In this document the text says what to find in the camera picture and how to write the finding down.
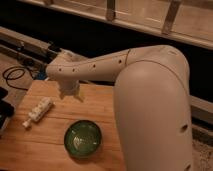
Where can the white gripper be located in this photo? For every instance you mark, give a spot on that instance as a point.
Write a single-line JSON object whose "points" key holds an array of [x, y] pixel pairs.
{"points": [[70, 88]]}

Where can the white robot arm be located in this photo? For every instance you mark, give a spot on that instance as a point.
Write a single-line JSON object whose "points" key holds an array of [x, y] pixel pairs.
{"points": [[151, 102]]}

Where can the green ceramic bowl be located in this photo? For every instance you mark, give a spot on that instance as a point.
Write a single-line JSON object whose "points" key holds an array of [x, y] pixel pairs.
{"points": [[82, 139]]}

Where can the blue object behind table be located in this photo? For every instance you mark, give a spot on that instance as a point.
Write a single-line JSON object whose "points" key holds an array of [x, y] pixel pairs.
{"points": [[41, 75]]}

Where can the black device at left edge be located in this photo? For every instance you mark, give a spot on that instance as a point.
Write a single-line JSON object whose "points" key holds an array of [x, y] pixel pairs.
{"points": [[6, 109]]}

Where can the black clamp on rail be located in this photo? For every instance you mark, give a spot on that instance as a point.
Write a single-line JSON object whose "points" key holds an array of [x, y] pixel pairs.
{"points": [[53, 50]]}

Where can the metal rail frame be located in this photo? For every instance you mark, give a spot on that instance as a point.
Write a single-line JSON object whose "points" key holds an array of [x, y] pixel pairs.
{"points": [[23, 41]]}

